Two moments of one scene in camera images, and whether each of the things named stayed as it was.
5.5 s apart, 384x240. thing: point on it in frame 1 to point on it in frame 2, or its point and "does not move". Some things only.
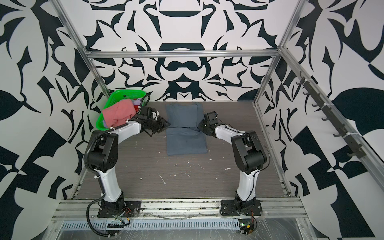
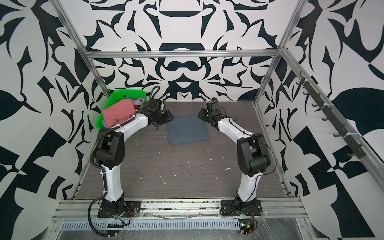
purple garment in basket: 137,102 does not move
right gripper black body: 205,127 to 205,116
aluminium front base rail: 86,209 does not move
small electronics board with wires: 247,225 does not move
